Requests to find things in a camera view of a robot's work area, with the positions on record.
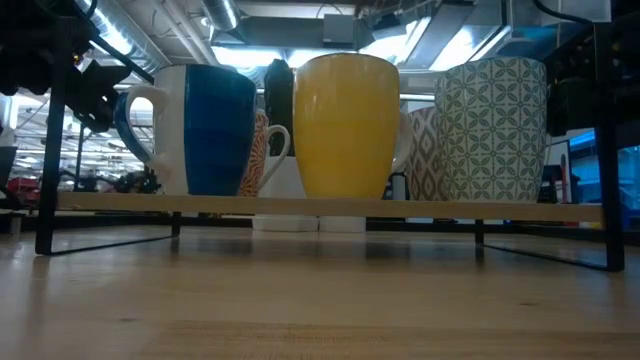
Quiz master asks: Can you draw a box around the green flower patterned mug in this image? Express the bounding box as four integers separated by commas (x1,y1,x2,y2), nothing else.
434,56,548,204

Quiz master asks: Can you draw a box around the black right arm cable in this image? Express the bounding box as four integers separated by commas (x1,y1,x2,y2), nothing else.
531,0,615,27

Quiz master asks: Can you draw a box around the grey diamond patterned mug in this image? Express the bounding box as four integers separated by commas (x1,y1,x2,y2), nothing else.
403,105,449,203

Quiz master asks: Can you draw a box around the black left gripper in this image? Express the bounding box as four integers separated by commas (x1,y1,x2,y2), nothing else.
0,0,133,134

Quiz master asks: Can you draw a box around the grey ceiling junction box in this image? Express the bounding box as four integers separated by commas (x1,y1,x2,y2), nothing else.
322,13,358,50

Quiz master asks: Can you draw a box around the orange patterned yellow rim mug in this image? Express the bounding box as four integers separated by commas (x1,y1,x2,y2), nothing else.
238,110,292,198

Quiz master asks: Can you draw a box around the silver ceiling air duct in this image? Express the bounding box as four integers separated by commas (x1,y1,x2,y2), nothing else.
201,0,241,33

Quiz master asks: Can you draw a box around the wooden shelf rack black frame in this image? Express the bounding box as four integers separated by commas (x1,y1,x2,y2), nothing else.
34,17,626,274

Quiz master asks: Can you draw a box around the blue mug white handle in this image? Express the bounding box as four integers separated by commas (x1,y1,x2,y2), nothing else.
113,63,258,197

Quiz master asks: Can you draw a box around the ceiling light panel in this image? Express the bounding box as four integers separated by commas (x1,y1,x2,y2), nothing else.
357,13,514,72

